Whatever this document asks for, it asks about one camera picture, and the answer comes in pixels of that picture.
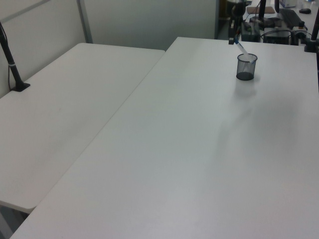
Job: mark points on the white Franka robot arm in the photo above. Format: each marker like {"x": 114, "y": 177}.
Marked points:
{"x": 238, "y": 8}

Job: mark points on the white blue cardboard box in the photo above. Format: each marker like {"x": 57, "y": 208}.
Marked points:
{"x": 287, "y": 3}

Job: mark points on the black computer keyboard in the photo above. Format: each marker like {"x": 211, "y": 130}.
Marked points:
{"x": 290, "y": 16}

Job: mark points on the grey emergency stop button box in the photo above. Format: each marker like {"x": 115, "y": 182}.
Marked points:
{"x": 299, "y": 31}

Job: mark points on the black monitor stand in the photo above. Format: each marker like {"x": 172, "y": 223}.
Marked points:
{"x": 263, "y": 21}

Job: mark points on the black electronics box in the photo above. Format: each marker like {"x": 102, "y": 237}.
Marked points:
{"x": 276, "y": 36}

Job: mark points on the dark green device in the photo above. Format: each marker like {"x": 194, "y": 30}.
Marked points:
{"x": 250, "y": 31}

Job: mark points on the black camera pole with base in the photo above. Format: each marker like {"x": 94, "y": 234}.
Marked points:
{"x": 12, "y": 67}

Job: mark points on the black mesh pen cup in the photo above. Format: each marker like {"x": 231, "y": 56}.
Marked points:
{"x": 245, "y": 74}

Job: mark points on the blue capped white marker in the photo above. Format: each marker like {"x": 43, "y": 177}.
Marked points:
{"x": 243, "y": 49}

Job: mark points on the brown flat board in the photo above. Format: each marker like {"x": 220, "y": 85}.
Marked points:
{"x": 253, "y": 10}

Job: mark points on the black clamped camera pole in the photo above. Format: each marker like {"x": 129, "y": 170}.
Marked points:
{"x": 311, "y": 42}

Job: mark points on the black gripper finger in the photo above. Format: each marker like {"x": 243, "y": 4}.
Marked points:
{"x": 237, "y": 38}
{"x": 231, "y": 41}

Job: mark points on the black Franka gripper body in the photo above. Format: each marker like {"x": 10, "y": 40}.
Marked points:
{"x": 234, "y": 26}

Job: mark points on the black computer mouse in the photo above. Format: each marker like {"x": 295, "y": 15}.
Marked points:
{"x": 304, "y": 11}

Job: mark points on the grey partition frame post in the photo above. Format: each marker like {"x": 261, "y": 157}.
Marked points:
{"x": 86, "y": 22}

